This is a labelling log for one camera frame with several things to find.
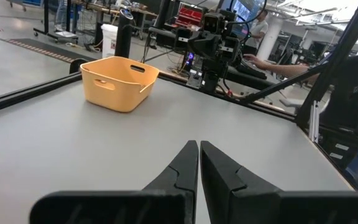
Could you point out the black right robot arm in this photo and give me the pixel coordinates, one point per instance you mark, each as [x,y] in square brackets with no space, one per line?
[211,71]

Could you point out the black metal table frame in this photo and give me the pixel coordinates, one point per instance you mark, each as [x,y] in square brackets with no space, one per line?
[26,93]

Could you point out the blue tablet screen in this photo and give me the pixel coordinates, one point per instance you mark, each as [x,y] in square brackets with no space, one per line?
[241,11]

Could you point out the grey table mat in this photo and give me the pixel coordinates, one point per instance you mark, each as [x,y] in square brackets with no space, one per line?
[104,140]

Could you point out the black serrated floor strip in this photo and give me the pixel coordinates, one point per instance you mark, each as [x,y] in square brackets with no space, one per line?
[42,49]

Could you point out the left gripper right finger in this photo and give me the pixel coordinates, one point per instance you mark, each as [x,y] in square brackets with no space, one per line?
[275,208]

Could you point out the yellow plastic bin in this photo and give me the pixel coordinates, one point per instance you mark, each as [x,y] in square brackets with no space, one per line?
[120,90]

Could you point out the black cylinder post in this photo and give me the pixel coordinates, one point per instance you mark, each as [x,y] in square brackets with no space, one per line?
[123,34]

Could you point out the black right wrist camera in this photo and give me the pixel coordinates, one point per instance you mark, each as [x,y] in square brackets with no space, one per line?
[213,22]

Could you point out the red parts organiser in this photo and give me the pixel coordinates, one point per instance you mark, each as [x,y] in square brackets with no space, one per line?
[190,15]

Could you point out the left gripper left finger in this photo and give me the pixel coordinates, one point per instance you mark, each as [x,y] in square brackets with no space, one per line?
[120,208]

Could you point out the white bucket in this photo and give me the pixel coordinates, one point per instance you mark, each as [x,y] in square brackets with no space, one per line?
[109,40]

